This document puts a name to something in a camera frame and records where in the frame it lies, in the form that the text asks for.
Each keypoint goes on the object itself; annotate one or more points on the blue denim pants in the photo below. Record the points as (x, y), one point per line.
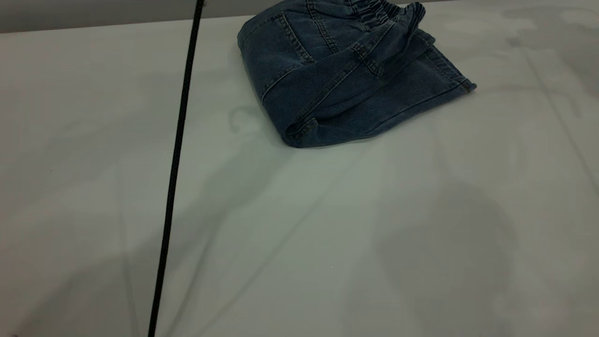
(337, 84)

